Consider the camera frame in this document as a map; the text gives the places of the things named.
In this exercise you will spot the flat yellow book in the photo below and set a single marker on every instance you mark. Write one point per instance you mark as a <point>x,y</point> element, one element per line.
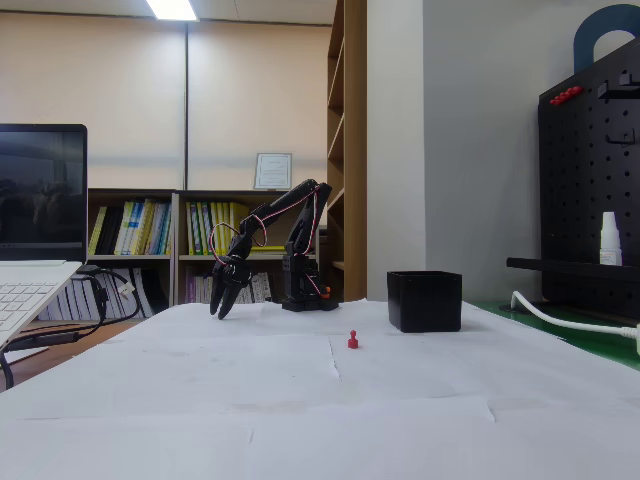
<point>262,248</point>

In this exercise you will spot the framed white certificate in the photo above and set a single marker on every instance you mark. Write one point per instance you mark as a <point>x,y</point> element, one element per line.
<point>273,171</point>

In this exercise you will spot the black pegboard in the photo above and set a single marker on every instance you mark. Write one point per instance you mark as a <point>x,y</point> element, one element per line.
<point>575,200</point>

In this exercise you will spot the upright yellow binder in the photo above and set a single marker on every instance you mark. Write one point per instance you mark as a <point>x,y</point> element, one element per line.
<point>240,225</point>

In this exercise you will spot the ceiling light panel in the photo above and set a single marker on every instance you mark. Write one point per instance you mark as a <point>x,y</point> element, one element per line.
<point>171,9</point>

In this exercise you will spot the blue arch shaped board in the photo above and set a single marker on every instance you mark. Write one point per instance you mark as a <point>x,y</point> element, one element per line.
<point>585,35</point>

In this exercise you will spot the black square box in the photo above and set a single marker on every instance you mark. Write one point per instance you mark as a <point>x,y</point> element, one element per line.
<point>425,305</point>

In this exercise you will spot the low wooden bookshelf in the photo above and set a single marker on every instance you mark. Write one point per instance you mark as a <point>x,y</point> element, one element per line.
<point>130,194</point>
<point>225,195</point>

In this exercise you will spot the white plastic bottle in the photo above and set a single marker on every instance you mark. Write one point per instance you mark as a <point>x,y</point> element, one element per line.
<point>610,240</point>

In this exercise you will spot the black pegboard shelf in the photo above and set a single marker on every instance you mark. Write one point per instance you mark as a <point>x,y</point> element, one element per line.
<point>565,267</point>

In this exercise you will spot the orange black table clamp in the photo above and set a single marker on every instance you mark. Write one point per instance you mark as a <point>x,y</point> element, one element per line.
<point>325,292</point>

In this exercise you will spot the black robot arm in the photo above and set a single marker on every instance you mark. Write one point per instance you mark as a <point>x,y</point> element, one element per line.
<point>300,200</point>

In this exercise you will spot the black pegboard hook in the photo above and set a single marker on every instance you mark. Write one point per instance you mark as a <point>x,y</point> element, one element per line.
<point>620,140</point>
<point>620,87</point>

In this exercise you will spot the white laptop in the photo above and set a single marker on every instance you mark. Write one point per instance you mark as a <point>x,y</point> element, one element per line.
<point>40,200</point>

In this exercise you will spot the white paper sheet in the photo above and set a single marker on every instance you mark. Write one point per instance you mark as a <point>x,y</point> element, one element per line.
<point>575,440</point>
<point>310,322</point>
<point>200,375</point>
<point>190,320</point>
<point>425,365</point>
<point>250,450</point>

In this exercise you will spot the tall wooden bookshelf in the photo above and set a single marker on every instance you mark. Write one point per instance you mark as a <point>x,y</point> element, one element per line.
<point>355,100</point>

